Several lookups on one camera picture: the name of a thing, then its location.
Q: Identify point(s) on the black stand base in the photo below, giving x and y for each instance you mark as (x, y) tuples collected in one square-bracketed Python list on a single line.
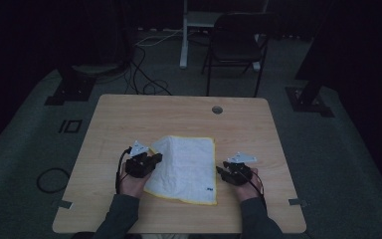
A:
[(71, 89), (308, 99)]

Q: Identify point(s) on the grey tape piece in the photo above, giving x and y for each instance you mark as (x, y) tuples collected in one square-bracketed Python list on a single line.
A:
[(296, 202)]

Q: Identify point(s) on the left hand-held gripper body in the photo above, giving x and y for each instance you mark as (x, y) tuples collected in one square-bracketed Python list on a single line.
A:
[(139, 166)]

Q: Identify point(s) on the person's left hand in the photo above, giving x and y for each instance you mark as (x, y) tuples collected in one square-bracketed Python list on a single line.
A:
[(134, 186)]

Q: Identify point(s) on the grey table grommet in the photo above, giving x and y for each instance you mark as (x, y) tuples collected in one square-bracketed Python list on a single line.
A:
[(217, 110)]

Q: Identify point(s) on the white desk frame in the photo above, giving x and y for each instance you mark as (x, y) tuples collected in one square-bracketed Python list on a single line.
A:
[(187, 36)]

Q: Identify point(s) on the grey round floor base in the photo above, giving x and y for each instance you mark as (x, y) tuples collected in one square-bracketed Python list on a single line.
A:
[(96, 68)]

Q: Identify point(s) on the white towel with yellow edge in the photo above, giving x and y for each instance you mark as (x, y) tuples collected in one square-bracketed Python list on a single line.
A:
[(185, 169)]

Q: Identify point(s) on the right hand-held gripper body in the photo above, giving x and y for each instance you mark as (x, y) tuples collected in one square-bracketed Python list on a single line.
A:
[(240, 171)]

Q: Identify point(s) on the black folding chair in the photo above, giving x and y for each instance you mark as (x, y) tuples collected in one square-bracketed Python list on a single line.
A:
[(235, 46)]

